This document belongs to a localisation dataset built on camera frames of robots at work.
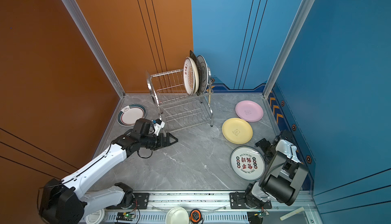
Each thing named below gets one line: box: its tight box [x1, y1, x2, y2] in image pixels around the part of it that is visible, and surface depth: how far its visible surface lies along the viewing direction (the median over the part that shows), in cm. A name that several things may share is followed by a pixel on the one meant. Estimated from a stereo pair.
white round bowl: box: [164, 206, 190, 224], surface depth 70 cm
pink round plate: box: [235, 100, 265, 123], surface depth 111 cm
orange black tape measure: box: [189, 208, 204, 224], surface depth 68 cm
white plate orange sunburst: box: [183, 57, 196, 96], surface depth 87 cm
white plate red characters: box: [230, 146, 266, 182], surface depth 86 cm
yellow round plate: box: [221, 117, 254, 145], surface depth 101 cm
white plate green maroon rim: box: [117, 103, 147, 127], surface depth 111 cm
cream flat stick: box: [279, 206, 305, 221], surface depth 71 cm
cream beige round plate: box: [188, 57, 200, 95], surface depth 74 cm
